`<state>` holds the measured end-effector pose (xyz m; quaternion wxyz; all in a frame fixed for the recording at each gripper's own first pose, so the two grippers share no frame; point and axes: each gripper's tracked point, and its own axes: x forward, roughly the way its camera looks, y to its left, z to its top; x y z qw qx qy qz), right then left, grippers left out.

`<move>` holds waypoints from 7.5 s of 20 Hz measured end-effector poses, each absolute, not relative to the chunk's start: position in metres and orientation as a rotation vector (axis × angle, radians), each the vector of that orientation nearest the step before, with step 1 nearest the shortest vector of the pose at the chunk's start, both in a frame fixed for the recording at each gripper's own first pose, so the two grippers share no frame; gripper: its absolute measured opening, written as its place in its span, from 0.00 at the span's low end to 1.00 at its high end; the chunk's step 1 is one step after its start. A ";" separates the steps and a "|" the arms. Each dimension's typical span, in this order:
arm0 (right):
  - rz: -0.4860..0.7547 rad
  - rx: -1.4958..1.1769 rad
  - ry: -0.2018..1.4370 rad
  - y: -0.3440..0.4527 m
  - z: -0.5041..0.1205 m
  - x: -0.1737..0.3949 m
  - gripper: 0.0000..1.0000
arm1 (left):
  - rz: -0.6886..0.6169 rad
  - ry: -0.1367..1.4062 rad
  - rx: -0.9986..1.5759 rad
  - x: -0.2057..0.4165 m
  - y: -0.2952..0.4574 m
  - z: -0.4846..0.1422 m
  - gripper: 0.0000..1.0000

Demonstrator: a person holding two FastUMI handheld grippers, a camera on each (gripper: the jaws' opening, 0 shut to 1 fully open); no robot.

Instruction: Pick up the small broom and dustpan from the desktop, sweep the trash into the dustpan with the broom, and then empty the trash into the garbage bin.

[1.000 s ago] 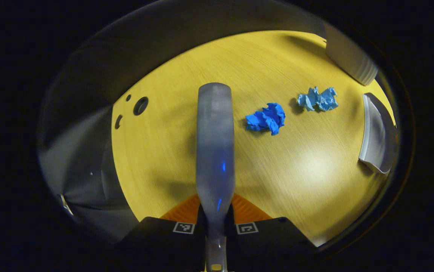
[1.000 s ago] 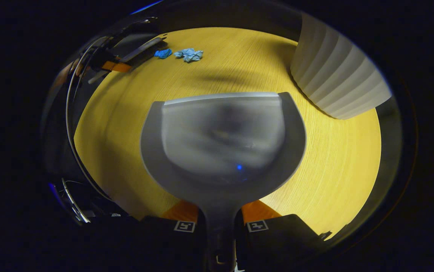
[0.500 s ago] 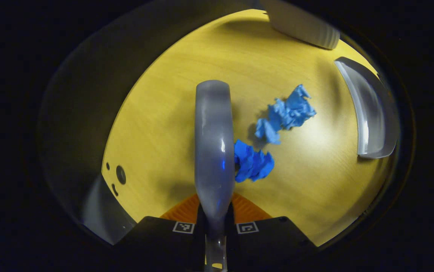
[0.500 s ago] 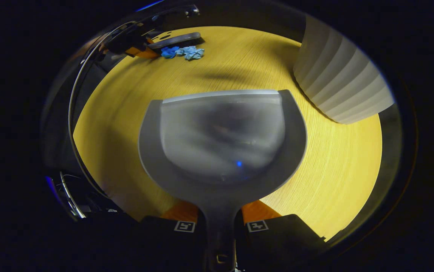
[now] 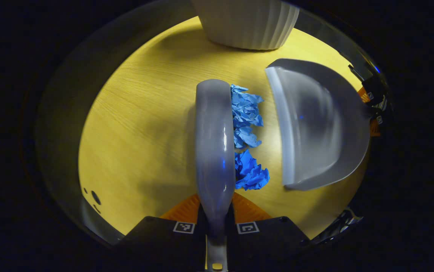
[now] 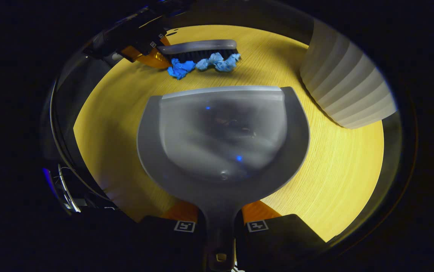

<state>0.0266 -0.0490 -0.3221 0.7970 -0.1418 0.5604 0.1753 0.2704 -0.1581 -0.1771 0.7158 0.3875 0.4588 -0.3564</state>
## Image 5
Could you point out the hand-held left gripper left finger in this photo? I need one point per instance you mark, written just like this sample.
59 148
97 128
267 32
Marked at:
156 234

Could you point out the small grey broom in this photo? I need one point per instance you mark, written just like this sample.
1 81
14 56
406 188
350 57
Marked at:
215 151

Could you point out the dark blue paper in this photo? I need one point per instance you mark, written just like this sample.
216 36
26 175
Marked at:
251 172

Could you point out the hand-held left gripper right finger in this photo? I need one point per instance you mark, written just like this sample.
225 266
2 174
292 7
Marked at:
270 238

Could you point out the white ribbed garbage bin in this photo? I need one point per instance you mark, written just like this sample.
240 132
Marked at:
247 26

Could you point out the grey plastic dustpan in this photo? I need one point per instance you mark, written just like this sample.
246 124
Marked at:
323 124

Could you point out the light blue paper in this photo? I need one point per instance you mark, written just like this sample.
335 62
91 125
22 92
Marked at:
245 109

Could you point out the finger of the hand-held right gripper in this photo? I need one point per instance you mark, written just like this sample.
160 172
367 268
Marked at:
377 124
374 90

